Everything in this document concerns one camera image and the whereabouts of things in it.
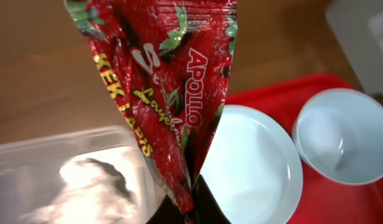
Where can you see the clear plastic waste bin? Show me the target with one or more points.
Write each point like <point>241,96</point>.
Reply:
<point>29,170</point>

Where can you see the light blue empty bowl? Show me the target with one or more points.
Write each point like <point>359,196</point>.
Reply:
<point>339,133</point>

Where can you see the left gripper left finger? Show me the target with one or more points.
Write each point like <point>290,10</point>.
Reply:
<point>167,213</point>

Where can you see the light blue plate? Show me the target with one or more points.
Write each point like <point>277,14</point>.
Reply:
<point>253,168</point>

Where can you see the red serving tray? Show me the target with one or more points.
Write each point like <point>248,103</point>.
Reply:
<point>322,200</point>

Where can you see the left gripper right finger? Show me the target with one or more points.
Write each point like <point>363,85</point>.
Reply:
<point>206,209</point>

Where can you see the red snack wrapper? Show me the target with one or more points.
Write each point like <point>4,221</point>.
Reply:
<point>166,64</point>

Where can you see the white napkin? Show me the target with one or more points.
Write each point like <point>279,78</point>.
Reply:
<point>95,192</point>

